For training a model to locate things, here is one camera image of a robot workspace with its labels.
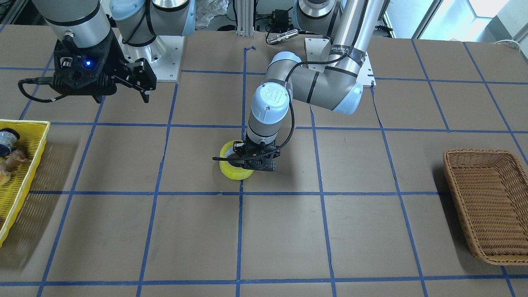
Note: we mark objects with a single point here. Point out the aluminium base plate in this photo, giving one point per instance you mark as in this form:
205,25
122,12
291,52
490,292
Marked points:
164,55
317,49

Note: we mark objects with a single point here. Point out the aluminium profile post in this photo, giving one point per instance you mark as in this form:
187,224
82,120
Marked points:
245,17

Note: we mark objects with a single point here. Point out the brown toy figure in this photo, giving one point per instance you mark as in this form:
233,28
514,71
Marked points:
17,157

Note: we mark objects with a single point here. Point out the silver cylindrical connector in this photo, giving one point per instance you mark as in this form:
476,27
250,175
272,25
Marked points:
275,40

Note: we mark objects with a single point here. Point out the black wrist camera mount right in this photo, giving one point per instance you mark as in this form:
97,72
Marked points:
87,71

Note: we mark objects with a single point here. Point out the black power adapter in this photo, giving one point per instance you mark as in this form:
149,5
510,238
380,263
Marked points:
279,20

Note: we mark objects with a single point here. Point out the white crumpled plastic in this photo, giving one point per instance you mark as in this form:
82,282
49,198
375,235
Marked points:
206,10

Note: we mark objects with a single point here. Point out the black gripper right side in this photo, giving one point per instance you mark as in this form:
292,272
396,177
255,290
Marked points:
116,56

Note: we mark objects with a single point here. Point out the yellow plastic basket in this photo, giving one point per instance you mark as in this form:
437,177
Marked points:
33,138

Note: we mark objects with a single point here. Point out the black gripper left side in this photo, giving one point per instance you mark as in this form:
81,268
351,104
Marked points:
239,145

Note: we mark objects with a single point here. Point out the silver robot arm left side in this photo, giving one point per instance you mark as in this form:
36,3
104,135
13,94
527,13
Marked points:
328,79

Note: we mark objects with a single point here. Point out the yellow tape roll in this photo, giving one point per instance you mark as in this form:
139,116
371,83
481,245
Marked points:
229,170

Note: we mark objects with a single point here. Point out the brown wicker basket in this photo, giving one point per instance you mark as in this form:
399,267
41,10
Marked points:
490,193

